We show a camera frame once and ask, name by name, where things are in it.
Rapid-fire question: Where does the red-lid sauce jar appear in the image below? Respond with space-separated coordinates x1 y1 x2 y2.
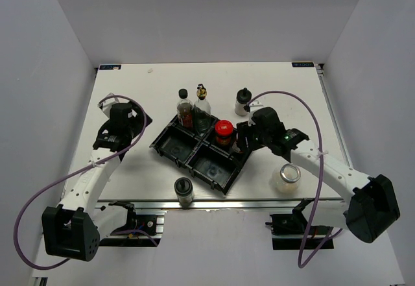
215 120 233 147

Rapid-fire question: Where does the clear glass oil bottle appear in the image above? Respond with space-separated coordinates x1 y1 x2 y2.
194 84 211 136

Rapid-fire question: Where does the red-label black-cap bottle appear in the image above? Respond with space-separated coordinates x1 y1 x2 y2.
176 88 193 130

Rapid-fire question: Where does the black-cap pepper grinder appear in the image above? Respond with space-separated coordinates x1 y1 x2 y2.
174 177 195 208

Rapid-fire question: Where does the grey-lid spice jar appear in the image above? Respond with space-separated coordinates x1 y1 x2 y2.
232 145 243 154

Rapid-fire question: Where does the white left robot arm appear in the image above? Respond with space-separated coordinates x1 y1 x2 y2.
41 101 152 261

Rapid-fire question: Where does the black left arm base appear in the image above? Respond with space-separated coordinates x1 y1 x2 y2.
93 201 165 247

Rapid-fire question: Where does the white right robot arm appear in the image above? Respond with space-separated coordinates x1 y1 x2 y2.
237 107 400 243

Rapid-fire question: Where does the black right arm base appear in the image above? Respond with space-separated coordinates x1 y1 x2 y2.
263 198 334 251

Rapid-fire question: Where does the white shaker black cap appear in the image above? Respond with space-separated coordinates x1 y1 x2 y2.
234 88 252 117

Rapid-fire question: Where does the black four-compartment tray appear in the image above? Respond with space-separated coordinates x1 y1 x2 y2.
149 111 252 195

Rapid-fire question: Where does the round clear glass jar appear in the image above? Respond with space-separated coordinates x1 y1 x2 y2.
270 163 301 194

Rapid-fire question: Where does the blue left table sticker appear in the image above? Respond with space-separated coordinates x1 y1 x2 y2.
98 64 121 71

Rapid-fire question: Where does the blue table sticker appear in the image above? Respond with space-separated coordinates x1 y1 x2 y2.
291 62 315 68
98 64 121 71

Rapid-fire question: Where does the blue right table sticker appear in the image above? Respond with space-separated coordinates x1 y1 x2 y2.
291 62 315 68

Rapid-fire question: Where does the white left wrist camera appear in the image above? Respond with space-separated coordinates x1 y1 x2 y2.
97 93 119 118

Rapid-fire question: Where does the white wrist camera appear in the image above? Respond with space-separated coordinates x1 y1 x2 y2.
244 100 265 118
97 93 119 118

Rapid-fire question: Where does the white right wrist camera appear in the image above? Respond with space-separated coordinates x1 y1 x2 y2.
244 100 265 118

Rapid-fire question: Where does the aluminium right table rail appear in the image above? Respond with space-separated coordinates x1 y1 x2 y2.
315 64 353 167

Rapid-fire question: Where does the aluminium table rail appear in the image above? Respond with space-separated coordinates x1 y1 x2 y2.
93 198 348 211
315 64 353 167

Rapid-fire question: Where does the aluminium front table rail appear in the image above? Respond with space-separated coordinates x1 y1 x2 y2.
93 198 348 211

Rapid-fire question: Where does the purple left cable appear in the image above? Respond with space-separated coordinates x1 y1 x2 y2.
13 95 160 270

